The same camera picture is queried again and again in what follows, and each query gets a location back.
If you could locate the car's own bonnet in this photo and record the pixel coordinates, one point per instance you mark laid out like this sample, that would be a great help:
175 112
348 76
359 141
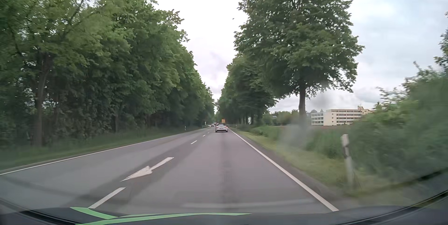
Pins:
315 218

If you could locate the white multi-storey building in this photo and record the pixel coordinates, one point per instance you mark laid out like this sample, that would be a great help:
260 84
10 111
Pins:
341 116

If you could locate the green bushes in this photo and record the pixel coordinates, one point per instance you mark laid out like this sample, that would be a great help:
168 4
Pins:
402 130

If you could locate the grey asphalt road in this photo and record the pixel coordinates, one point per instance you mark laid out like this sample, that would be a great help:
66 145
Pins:
217 169

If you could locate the road markings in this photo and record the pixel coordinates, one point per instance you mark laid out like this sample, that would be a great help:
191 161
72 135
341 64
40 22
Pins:
145 171

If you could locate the silver car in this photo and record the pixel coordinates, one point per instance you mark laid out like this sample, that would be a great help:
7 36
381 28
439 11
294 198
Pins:
221 128

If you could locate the row of trees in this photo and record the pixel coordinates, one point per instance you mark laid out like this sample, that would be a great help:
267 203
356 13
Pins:
297 43
87 71

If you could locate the grass verge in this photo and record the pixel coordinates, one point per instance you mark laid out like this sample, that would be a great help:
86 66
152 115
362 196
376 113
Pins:
52 149
315 163

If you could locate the queue of vehicles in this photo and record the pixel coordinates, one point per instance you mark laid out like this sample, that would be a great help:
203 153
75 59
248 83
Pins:
214 124

